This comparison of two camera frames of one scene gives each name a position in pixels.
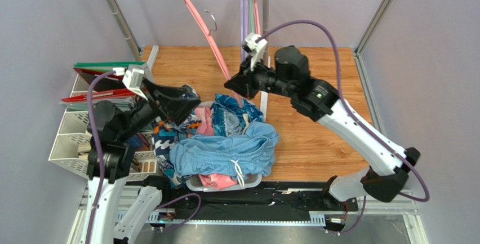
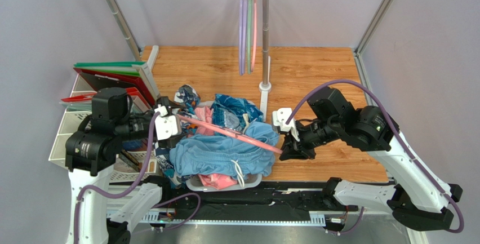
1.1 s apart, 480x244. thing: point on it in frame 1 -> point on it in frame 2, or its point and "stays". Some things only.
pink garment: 205,115 stays
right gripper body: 250,77 -> 294,149
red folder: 109,85 stays
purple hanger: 242,17 stays
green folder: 106,66 stays
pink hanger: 214,43 -> 231,132
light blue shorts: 247,153 stays
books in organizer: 137,141 stays
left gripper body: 154,94 -> 169,142
